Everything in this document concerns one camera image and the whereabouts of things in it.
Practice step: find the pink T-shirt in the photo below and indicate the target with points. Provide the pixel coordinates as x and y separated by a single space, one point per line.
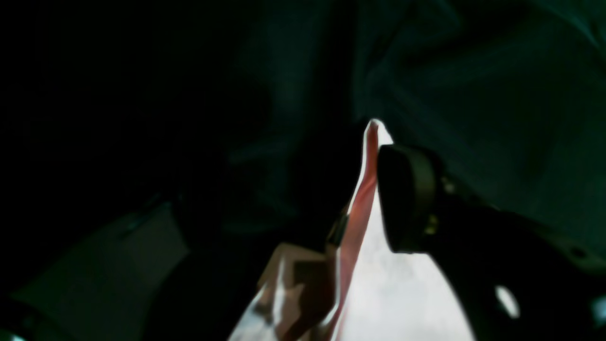
356 289

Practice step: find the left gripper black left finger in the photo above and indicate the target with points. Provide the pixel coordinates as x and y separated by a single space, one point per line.
135 279

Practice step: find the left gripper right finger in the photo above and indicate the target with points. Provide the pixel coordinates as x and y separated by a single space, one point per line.
516 279

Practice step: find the black table cloth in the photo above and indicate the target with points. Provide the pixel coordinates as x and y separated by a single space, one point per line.
247 116

